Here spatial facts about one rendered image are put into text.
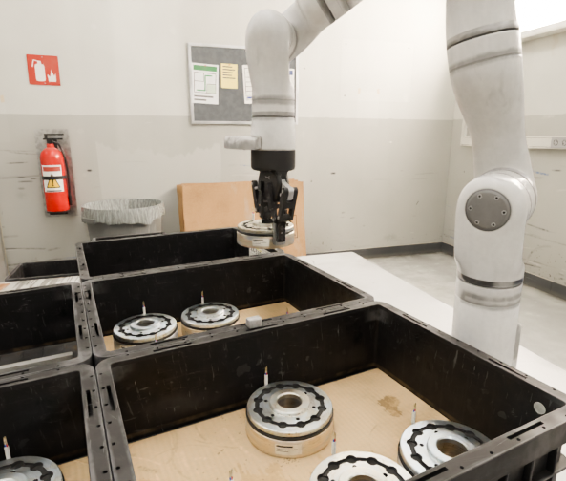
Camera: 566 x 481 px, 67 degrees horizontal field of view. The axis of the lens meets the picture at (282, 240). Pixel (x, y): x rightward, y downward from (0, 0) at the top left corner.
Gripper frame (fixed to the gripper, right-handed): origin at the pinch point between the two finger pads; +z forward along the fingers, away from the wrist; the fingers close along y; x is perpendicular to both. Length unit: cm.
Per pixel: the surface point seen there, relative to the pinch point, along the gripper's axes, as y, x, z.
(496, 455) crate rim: -48.2, 4.0, 7.6
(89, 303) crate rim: -0.4, 30.2, 7.8
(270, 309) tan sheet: 6.8, -2.8, 17.7
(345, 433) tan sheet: -30.4, 5.3, 17.6
